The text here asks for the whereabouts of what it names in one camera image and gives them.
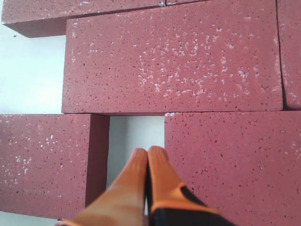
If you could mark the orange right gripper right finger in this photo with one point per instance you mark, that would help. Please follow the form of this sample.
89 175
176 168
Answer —
171 203

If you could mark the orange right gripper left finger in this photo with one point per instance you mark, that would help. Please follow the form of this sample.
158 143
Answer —
122 204

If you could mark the speckled red brick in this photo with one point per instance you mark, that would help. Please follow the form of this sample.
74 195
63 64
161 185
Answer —
217 55

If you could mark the third row red brick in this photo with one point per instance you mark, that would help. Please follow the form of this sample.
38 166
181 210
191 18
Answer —
247 165

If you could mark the back left row brick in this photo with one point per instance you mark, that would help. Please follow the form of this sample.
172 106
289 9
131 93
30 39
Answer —
43 18

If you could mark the right middle row brick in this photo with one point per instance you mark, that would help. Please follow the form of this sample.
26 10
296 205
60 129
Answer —
289 23

